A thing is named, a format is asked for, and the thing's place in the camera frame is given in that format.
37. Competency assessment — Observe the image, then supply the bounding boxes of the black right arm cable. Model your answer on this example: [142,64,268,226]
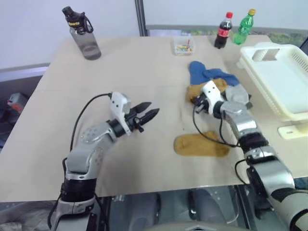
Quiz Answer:
[192,105,241,148]

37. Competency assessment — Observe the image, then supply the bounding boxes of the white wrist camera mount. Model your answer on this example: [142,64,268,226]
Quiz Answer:
[201,80,223,115]
[110,91,132,135]

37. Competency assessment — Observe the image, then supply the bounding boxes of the grey sock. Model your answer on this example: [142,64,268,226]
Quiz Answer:
[224,84,250,105]

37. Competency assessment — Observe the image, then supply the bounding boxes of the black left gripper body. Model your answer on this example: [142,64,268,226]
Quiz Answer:
[124,105,146,133]

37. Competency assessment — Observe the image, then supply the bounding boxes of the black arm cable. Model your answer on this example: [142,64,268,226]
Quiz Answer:
[69,92,114,153]
[192,105,241,148]

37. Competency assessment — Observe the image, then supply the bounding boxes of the grey water bottle black lid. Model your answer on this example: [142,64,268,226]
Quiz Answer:
[61,6,102,61]

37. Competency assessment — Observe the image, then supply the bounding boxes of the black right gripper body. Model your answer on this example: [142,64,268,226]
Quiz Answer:
[193,93,210,114]

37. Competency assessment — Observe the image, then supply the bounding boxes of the white flat plastic piece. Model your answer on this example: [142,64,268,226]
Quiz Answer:
[277,123,308,139]

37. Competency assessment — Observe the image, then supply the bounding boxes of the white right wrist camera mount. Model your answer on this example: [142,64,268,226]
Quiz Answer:
[201,80,223,115]

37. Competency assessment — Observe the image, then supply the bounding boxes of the clear plastic box colourful pins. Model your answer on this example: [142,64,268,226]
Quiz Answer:
[170,36,196,56]

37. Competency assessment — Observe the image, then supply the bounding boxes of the white plastic basket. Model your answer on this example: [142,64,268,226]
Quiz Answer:
[236,41,308,122]

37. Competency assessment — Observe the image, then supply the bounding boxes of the cola bottle red cap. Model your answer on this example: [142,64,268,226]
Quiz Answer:
[214,12,234,50]

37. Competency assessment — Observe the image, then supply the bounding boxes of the mustard yellow sock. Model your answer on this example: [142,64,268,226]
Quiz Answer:
[185,78,228,104]
[173,130,231,159]

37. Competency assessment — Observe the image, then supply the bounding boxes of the red and grey tool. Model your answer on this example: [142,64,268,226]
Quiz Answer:
[6,92,30,114]

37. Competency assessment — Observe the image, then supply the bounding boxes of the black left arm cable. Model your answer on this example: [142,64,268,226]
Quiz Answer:
[69,92,114,153]

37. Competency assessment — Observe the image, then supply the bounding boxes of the blue sock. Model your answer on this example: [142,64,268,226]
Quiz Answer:
[188,60,240,87]

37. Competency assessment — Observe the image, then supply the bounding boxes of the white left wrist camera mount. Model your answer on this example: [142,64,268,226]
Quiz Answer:
[110,91,132,135]

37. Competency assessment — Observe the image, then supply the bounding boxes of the green soda bottle yellow cap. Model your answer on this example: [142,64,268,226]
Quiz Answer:
[231,8,257,46]

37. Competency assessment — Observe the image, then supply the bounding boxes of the grey metal post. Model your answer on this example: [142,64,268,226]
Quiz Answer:
[134,0,148,37]

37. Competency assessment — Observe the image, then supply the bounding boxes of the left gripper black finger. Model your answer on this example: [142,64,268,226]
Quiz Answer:
[134,102,153,114]
[141,108,160,126]

